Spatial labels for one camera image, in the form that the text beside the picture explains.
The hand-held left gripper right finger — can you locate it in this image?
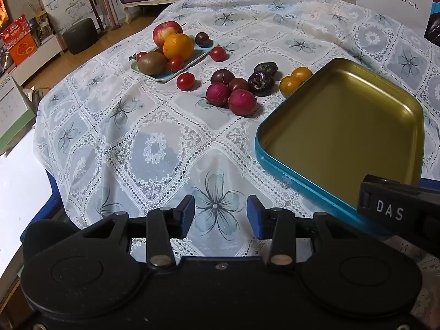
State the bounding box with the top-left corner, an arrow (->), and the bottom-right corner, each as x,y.
246,195 -> 371,271

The white low cabinet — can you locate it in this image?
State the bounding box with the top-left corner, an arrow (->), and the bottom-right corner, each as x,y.
12,35 -> 65,87

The dark shiny bag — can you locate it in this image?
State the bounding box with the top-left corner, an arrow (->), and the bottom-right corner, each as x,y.
424,3 -> 440,46

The white lace floral tablecloth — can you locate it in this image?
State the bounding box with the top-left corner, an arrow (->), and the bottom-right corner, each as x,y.
32,0 -> 440,260

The large orange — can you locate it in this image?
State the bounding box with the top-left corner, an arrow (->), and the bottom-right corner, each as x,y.
163,32 -> 195,61

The light green rectangular plate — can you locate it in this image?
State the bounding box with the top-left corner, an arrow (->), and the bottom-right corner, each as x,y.
130,40 -> 221,83

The blue chair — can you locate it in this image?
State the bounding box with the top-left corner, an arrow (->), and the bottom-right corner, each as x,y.
20,171 -> 68,243

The white paper bag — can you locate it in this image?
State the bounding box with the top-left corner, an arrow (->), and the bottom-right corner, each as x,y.
355,0 -> 435,37

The gold tin tray blue rim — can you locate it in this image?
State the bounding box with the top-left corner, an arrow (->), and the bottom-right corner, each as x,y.
254,58 -> 425,238

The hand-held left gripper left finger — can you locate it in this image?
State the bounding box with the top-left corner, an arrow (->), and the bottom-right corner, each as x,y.
74,195 -> 196,269

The orange box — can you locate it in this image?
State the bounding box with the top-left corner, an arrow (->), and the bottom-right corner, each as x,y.
8,37 -> 39,65

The red radish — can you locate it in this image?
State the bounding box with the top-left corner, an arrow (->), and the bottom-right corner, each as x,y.
206,82 -> 231,107
228,89 -> 258,117

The brown kiwi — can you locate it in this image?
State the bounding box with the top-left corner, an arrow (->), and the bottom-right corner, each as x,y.
137,51 -> 169,76

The small orange tangerine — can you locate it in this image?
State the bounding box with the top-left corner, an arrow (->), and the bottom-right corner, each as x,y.
291,66 -> 313,84
279,75 -> 303,97

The white cartoon print cabinet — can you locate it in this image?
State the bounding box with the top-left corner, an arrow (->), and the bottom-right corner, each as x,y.
34,0 -> 94,35

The red gift box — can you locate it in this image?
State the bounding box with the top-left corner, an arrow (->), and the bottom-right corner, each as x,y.
0,14 -> 32,43

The black round ottoman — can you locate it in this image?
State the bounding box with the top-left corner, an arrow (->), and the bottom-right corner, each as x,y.
62,18 -> 99,55

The red apple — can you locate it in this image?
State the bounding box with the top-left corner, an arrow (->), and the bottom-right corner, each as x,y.
152,21 -> 183,47

